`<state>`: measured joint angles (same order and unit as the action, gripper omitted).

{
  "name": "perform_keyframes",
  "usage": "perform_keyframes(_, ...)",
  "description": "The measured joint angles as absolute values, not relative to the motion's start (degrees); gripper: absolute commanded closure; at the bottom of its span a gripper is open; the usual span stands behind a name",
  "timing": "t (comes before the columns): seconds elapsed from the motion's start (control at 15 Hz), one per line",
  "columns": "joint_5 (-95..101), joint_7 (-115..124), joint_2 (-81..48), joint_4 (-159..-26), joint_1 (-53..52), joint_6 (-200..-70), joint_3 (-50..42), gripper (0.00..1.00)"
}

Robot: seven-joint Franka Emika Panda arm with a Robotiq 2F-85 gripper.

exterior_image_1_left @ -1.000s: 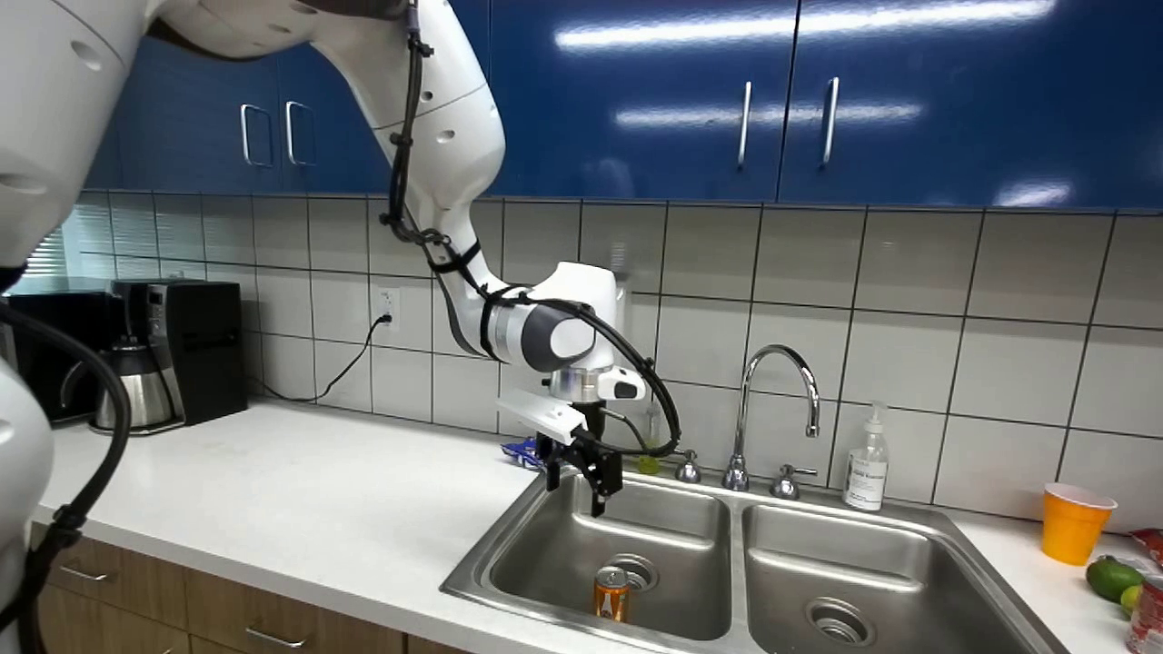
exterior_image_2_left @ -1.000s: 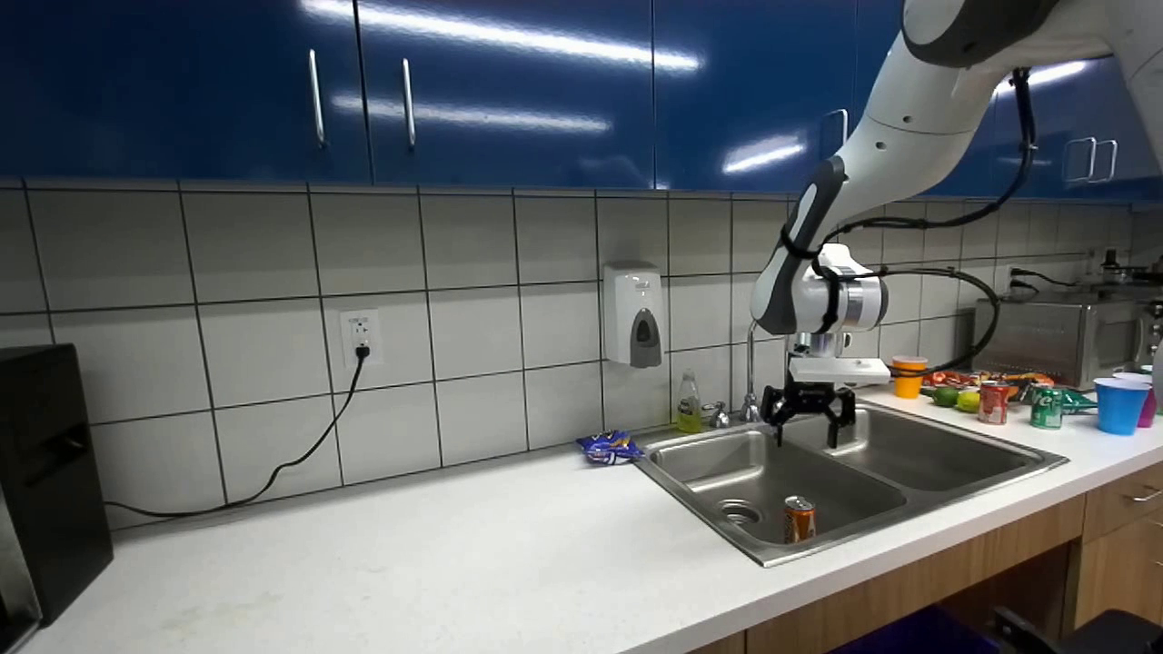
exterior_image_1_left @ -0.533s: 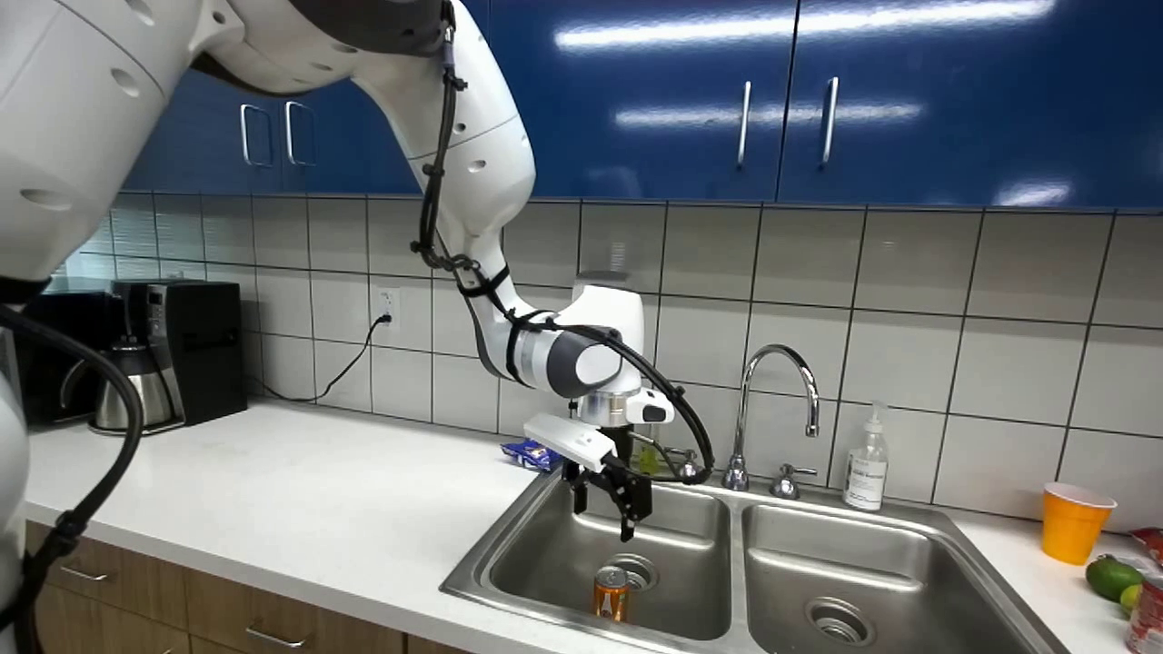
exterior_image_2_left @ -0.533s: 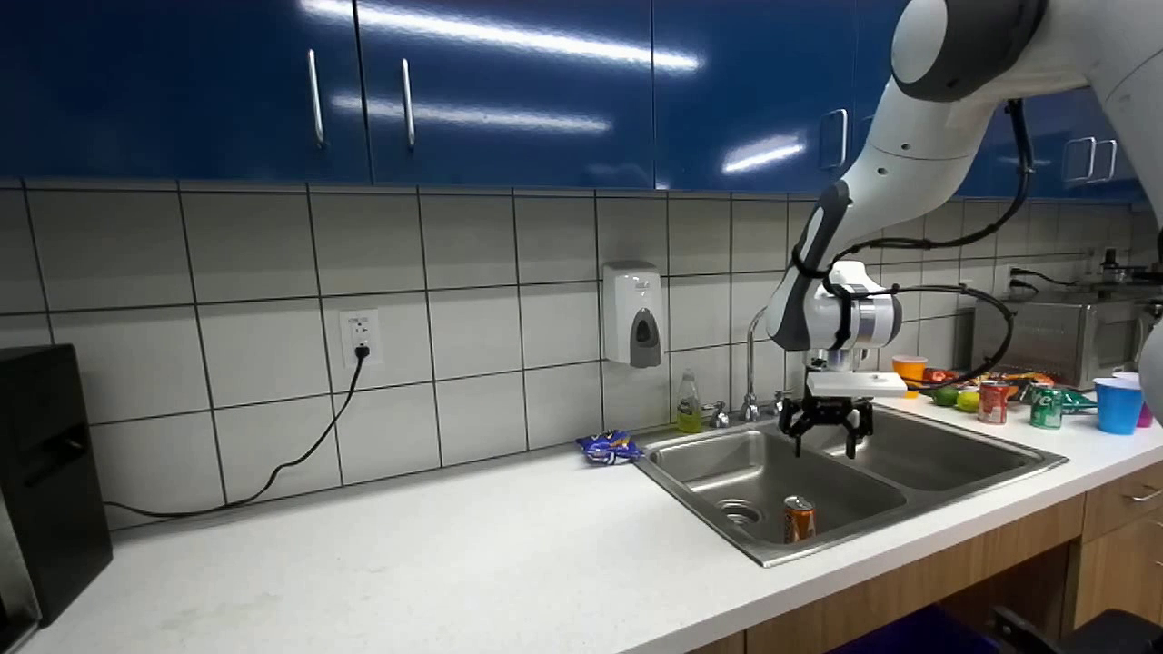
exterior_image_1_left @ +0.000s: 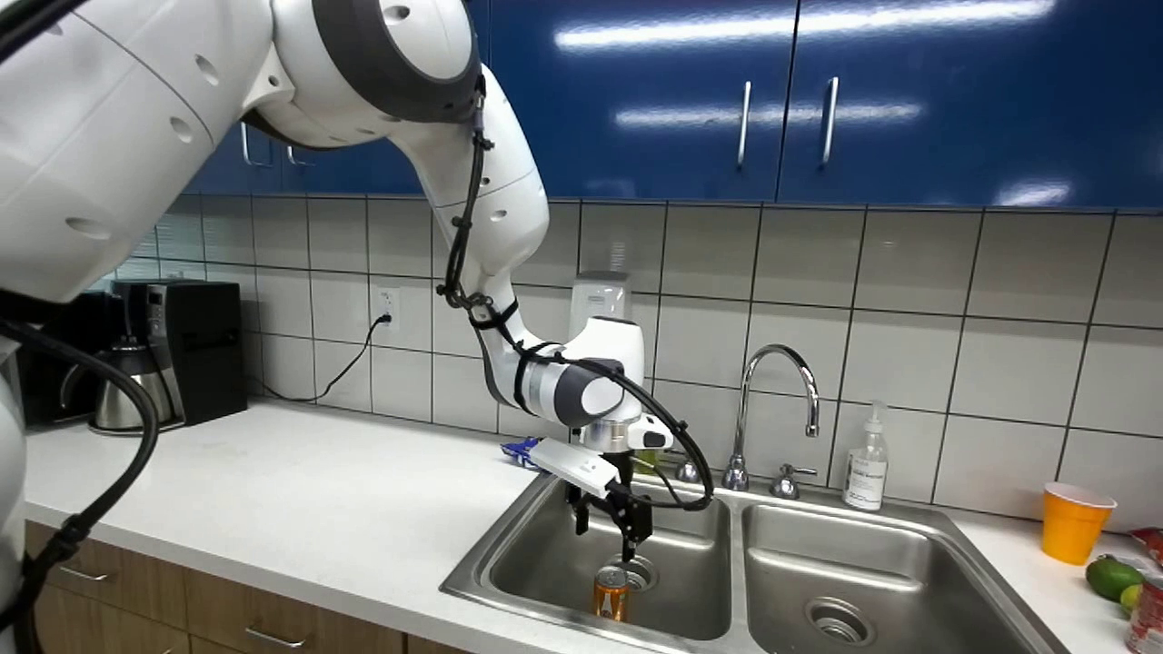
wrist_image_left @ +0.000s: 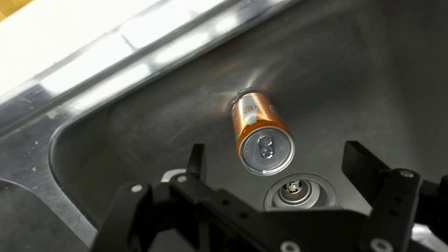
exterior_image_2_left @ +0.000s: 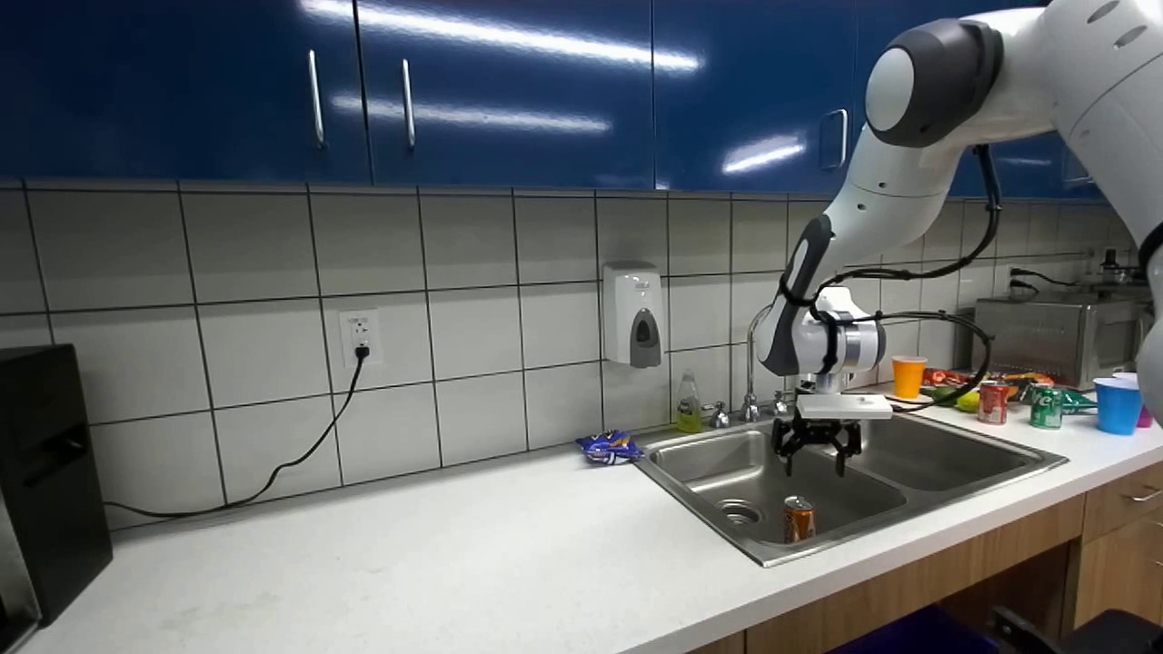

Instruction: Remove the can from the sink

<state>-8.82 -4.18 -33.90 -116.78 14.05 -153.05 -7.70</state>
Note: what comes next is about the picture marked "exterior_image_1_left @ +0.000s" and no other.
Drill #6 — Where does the wooden drawer front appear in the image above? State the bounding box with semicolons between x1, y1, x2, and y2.
182;566;410;654
24;521;193;632

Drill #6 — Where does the clear pump sanitizer bottle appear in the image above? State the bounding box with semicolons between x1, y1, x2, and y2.
845;405;896;518

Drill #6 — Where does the silver drawer handle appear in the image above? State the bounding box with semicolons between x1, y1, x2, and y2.
240;623;309;654
59;560;113;589

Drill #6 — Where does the black coffee maker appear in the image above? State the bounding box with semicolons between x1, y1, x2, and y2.
0;277;250;432

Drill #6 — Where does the black power cord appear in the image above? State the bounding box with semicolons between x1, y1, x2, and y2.
246;315;395;406

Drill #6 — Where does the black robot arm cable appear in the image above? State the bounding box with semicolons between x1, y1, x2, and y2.
433;114;720;518

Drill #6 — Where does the white wall outlet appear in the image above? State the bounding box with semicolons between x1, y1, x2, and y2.
368;301;404;349

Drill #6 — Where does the orange plastic cup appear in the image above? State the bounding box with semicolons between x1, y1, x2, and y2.
1041;480;1121;572

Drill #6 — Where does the steel coffee carafe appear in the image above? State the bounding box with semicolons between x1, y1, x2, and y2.
59;338;186;435

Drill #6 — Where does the chrome gooseneck faucet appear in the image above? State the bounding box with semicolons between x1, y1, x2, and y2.
720;342;829;496

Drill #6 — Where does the blue cabinet door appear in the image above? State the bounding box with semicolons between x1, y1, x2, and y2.
267;0;804;209
778;0;1163;216
177;114;274;200

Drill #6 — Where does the red package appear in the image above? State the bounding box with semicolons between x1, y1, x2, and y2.
1124;584;1163;654
1132;527;1163;576

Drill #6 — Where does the black robot base hose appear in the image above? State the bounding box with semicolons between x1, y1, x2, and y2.
0;315;164;654

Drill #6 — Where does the stainless steel double sink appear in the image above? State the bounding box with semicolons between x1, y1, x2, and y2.
435;457;1070;654

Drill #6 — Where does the white wall soap dispenser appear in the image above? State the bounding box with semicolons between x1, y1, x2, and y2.
569;277;633;329

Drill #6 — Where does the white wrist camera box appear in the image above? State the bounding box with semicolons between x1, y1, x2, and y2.
528;435;626;502

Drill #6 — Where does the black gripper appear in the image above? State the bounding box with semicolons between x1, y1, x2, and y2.
565;449;657;572

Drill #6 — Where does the green lime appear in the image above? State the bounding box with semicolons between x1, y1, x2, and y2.
1085;556;1144;609

